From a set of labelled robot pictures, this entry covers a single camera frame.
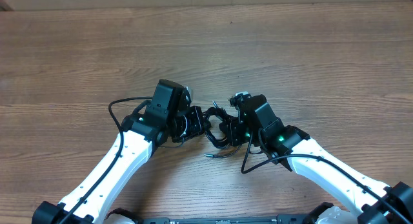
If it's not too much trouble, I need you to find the black USB-C cable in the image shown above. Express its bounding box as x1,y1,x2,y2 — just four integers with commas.
203,100,243,159

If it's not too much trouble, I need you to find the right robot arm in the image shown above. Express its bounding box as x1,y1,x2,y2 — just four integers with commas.
229,92,412,223

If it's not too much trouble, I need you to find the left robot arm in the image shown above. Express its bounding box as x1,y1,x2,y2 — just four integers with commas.
32,79,204,224

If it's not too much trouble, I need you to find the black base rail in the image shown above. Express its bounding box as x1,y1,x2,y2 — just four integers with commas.
138,214,316,224

